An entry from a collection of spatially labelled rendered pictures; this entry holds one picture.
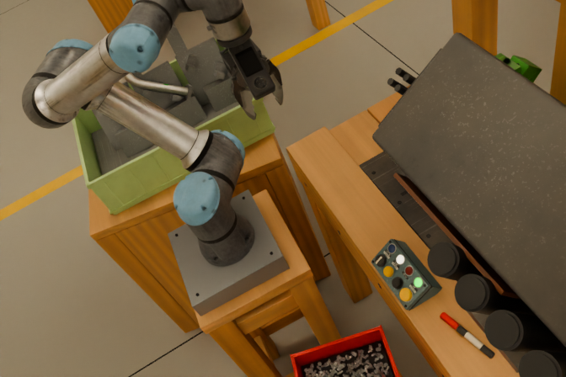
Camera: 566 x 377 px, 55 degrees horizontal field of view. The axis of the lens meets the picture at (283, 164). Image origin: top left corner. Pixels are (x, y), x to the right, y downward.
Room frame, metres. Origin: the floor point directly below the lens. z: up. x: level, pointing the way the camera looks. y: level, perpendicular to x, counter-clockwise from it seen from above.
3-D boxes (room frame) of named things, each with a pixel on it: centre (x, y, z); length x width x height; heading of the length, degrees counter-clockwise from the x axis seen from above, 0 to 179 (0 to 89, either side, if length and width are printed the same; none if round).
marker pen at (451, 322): (0.44, -0.21, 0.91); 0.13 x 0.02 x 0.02; 22
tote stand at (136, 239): (1.51, 0.33, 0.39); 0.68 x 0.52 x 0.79; 88
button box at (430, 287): (0.62, -0.16, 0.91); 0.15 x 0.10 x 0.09; 9
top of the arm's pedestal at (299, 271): (0.91, 0.22, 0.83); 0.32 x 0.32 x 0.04; 6
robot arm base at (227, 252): (0.91, 0.22, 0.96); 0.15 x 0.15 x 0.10
